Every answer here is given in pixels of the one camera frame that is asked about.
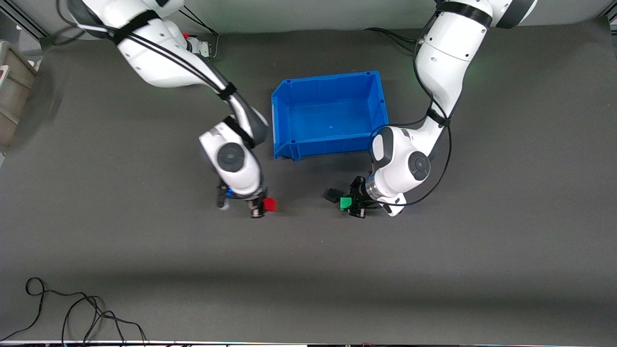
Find black right arm wrist cable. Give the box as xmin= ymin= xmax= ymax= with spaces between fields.
xmin=56 ymin=0 xmax=256 ymax=150

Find black right arm base cables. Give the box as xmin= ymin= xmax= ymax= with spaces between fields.
xmin=179 ymin=6 xmax=220 ymax=61

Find black arm wrist cable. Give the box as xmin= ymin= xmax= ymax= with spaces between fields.
xmin=368 ymin=19 xmax=454 ymax=209
xmin=56 ymin=0 xmax=256 ymax=150

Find blue plastic storage bin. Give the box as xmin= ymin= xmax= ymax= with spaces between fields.
xmin=271 ymin=70 xmax=390 ymax=161

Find black left arm wrist cable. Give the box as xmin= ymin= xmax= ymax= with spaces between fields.
xmin=368 ymin=19 xmax=454 ymax=209

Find black arm base cables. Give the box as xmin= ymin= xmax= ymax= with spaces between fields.
xmin=179 ymin=6 xmax=220 ymax=61
xmin=363 ymin=27 xmax=418 ymax=54

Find beige plastic crate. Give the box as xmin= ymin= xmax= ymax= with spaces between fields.
xmin=0 ymin=40 xmax=38 ymax=154

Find black left arm base cables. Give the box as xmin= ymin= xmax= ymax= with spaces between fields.
xmin=363 ymin=27 xmax=418 ymax=54

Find loose black table cable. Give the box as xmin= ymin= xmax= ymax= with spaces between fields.
xmin=0 ymin=277 xmax=148 ymax=346

